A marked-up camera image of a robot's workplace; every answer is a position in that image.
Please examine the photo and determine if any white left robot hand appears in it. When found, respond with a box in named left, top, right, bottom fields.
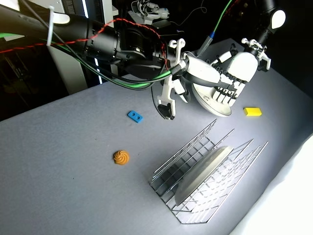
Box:
left=211, top=50, right=259, bottom=107

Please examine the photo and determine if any white plate thin dark rim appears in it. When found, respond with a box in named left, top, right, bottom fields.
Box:
left=191, top=83, right=232, bottom=118
left=174, top=145, right=234, bottom=206

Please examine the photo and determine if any grey adapter with blue plug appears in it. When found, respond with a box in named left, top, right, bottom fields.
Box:
left=195, top=31, right=216, bottom=57

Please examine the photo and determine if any yellow rectangular block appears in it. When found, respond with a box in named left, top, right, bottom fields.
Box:
left=243, top=107, right=263, bottom=117

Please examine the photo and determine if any grey box device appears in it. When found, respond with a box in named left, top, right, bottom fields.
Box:
left=153, top=19, right=172, bottom=29

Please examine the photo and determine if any spare white robot hand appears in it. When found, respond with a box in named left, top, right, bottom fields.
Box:
left=132, top=0, right=171, bottom=25

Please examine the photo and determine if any blue block with two holes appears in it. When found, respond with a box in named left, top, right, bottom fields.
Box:
left=127, top=110, right=144, bottom=124

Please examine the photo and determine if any orange swirl cookie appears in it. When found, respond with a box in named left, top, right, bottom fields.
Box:
left=112, top=150, right=131, bottom=166

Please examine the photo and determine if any robot column with light strip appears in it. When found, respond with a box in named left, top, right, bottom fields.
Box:
left=47, top=0, right=119, bottom=95

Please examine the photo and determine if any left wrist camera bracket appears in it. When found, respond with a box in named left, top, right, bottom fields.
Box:
left=241, top=38, right=271, bottom=73

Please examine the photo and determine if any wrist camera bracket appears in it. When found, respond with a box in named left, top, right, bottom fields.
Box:
left=241, top=38, right=271, bottom=73
left=156, top=38, right=186, bottom=120

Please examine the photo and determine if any green cable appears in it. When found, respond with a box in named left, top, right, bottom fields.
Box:
left=212, top=0, right=233, bottom=34

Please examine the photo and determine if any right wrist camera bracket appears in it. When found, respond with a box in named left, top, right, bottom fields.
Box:
left=156, top=38, right=186, bottom=120

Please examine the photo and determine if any silver wire plate rack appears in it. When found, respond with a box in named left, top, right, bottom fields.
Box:
left=148, top=118, right=269, bottom=224

